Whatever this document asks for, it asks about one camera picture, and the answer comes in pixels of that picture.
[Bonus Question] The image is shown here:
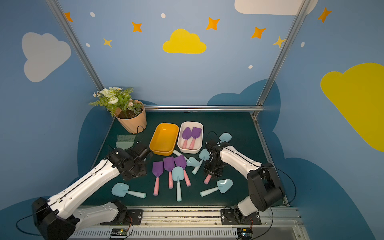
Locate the blue shovel front left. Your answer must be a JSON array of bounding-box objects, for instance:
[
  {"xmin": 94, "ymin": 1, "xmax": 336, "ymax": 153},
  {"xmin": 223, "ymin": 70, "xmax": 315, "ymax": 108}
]
[{"xmin": 111, "ymin": 183, "xmax": 147, "ymax": 199}]

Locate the blue shovel under purple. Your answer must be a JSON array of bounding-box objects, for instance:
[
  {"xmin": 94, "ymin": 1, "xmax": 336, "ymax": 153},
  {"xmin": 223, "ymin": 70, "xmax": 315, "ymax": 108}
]
[{"xmin": 173, "ymin": 150, "xmax": 200, "ymax": 167}]

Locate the blue shovel far right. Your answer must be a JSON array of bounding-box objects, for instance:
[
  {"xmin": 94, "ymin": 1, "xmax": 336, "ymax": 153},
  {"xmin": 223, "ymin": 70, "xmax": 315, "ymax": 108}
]
[{"xmin": 217, "ymin": 133, "xmax": 232, "ymax": 144}]

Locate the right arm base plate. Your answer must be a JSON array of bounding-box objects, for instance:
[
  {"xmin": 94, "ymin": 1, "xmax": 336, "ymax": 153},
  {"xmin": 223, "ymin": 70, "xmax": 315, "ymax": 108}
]
[{"xmin": 220, "ymin": 208, "xmax": 262, "ymax": 225}]

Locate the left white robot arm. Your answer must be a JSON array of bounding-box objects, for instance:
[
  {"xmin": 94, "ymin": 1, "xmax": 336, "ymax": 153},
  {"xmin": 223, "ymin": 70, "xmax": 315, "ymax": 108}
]
[{"xmin": 32, "ymin": 143, "xmax": 151, "ymax": 240}]

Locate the blue pointed shovel front right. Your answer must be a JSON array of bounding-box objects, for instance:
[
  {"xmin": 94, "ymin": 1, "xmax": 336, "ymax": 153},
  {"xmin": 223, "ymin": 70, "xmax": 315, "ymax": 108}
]
[{"xmin": 200, "ymin": 179, "xmax": 233, "ymax": 197}]

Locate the left circuit board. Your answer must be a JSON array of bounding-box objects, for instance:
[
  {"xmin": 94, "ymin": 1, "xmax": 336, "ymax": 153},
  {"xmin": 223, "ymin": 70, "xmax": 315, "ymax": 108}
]
[{"xmin": 110, "ymin": 228, "xmax": 130, "ymax": 239}]

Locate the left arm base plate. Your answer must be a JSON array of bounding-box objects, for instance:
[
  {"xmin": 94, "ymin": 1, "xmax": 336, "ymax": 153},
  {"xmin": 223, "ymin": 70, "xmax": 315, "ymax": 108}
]
[{"xmin": 100, "ymin": 209, "xmax": 143, "ymax": 226}]

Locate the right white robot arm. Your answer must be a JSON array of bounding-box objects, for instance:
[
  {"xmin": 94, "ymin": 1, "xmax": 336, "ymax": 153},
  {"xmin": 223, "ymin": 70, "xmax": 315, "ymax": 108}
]
[{"xmin": 204, "ymin": 141, "xmax": 286, "ymax": 217}]

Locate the circuit board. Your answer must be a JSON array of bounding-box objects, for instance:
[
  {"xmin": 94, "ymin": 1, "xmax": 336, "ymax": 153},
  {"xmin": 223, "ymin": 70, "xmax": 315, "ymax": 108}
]
[
  {"xmin": 237, "ymin": 228, "xmax": 253, "ymax": 240},
  {"xmin": 110, "ymin": 228, "xmax": 130, "ymax": 239}
]

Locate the white plastic storage box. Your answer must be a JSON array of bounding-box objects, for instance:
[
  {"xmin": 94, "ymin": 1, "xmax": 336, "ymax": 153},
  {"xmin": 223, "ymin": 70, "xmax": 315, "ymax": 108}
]
[{"xmin": 177, "ymin": 122, "xmax": 204, "ymax": 154}]

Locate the purple pointed shovel pink handle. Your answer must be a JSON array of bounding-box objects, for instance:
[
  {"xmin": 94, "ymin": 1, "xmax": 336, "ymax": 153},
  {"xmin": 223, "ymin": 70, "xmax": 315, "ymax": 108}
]
[{"xmin": 182, "ymin": 127, "xmax": 192, "ymax": 149}]

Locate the right circuit board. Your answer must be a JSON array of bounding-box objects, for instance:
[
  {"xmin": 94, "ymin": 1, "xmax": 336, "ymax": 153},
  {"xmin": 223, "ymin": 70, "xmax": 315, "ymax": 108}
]
[{"xmin": 237, "ymin": 228, "xmax": 253, "ymax": 240}]

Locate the green toy rake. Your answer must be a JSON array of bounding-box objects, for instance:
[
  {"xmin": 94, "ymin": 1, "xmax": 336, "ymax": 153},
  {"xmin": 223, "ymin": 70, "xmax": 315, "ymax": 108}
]
[{"xmin": 116, "ymin": 135, "xmax": 136, "ymax": 150}]

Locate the blue round shovel centre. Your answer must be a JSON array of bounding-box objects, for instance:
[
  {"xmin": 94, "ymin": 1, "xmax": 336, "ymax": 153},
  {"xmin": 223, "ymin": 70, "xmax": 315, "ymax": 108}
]
[{"xmin": 172, "ymin": 167, "xmax": 184, "ymax": 202}]

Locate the yellow plastic storage box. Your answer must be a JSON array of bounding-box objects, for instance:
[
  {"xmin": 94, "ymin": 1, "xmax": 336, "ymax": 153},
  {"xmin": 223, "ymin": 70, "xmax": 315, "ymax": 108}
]
[{"xmin": 150, "ymin": 123, "xmax": 180, "ymax": 156}]

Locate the potted artificial flower plant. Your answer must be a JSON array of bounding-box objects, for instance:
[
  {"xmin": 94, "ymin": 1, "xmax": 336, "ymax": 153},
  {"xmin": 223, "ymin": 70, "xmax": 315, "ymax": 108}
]
[{"xmin": 90, "ymin": 87, "xmax": 147, "ymax": 134}]

